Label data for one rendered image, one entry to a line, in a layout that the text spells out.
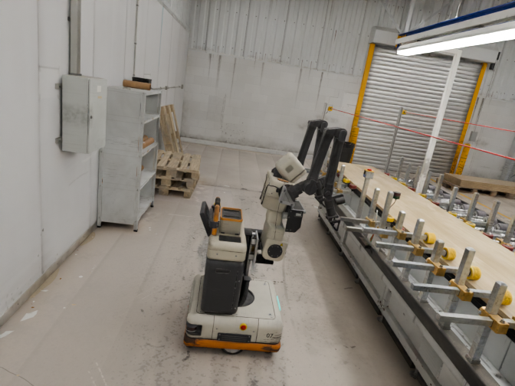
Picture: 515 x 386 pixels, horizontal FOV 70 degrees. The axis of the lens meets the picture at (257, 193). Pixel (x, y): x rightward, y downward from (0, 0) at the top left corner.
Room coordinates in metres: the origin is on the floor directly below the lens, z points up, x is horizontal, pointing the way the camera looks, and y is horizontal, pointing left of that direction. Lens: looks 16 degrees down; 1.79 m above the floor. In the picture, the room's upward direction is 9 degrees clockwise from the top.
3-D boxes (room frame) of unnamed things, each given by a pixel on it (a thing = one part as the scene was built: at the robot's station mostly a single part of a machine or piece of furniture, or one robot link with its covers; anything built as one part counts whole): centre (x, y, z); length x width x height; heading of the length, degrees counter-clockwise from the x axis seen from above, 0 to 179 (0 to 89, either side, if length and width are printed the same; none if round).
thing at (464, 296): (1.73, -1.11, 0.95); 0.14 x 0.06 x 0.05; 6
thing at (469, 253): (1.75, -1.11, 0.93); 0.04 x 0.04 x 0.48; 6
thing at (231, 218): (2.39, 0.15, 0.87); 0.23 x 0.15 x 0.11; 7
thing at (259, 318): (2.41, 0.04, 0.16); 0.67 x 0.64 x 0.25; 97
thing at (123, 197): (4.26, 1.56, 0.78); 0.90 x 0.45 x 1.55; 6
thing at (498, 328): (1.48, -1.14, 0.95); 0.14 x 0.06 x 0.05; 6
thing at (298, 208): (2.44, -0.25, 0.99); 0.28 x 0.16 x 0.22; 7
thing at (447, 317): (1.45, -1.05, 0.95); 0.36 x 0.03 x 0.03; 96
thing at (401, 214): (2.50, -1.04, 0.86); 0.04 x 0.04 x 0.48; 6
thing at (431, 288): (1.71, -1.09, 0.95); 0.50 x 0.04 x 0.04; 96
